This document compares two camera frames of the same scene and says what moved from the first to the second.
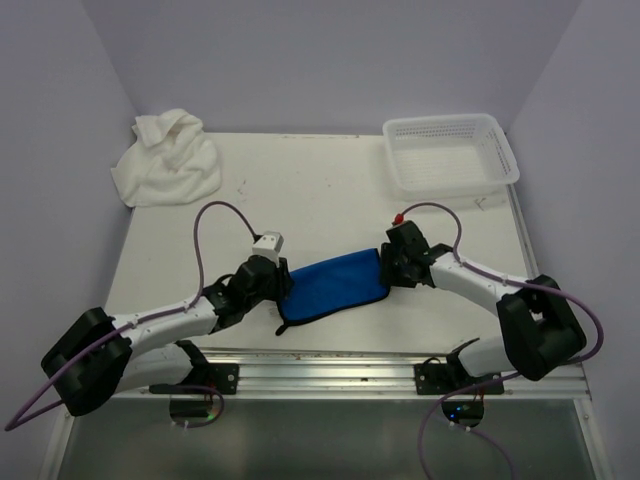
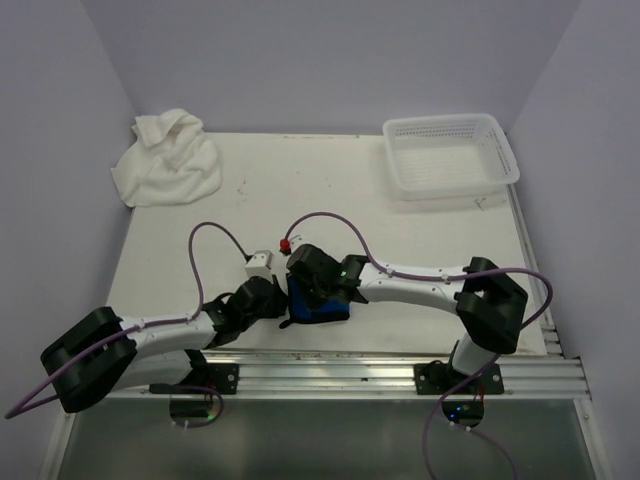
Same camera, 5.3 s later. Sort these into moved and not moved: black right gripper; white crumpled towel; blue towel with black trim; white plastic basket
Moved: blue towel with black trim; black right gripper
Not moved: white plastic basket; white crumpled towel
